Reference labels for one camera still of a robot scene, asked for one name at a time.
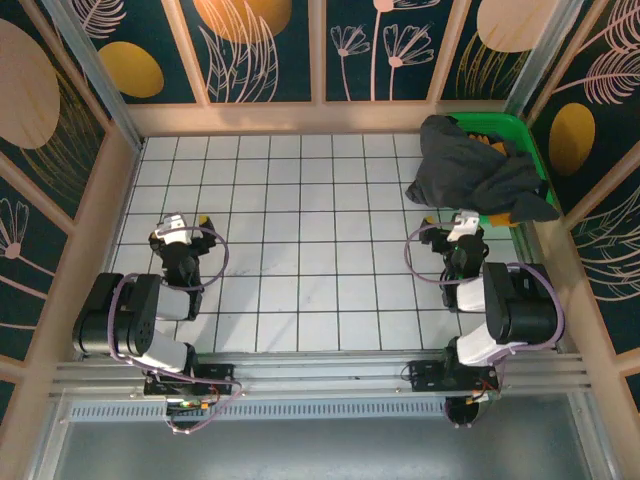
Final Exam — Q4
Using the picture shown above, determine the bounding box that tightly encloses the dark gray t-shirt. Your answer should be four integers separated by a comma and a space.
404, 113, 561, 224

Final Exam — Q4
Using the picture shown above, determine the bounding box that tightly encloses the mustard yellow t-shirt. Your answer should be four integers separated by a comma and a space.
467, 130, 524, 230

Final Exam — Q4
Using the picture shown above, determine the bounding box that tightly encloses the green plastic basket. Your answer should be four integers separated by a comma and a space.
447, 112, 562, 230

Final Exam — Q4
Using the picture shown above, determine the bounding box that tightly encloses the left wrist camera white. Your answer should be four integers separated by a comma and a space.
152, 213, 192, 247

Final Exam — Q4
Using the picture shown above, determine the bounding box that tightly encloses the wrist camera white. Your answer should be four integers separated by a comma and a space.
152, 213, 192, 247
446, 210, 482, 243

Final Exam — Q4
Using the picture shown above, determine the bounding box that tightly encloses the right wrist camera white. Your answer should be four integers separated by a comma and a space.
446, 210, 482, 243

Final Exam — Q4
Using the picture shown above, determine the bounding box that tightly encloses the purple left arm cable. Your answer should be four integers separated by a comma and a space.
108, 225, 246, 435

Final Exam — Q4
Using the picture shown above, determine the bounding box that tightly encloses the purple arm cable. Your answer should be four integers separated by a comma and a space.
403, 223, 569, 397
108, 225, 246, 435

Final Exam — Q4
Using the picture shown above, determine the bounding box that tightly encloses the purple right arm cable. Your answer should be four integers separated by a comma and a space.
403, 223, 569, 397

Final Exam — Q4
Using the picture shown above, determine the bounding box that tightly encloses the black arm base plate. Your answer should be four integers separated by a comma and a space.
408, 357, 501, 395
143, 362, 237, 399

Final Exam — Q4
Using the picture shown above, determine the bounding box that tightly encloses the aluminium mounting rail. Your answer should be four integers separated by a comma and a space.
48, 351, 595, 402

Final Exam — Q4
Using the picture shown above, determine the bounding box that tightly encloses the aluminium frame post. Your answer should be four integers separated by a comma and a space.
503, 0, 596, 119
43, 0, 146, 152

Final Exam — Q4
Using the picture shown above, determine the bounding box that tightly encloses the slotted grey cable duct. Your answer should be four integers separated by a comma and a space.
67, 401, 451, 424

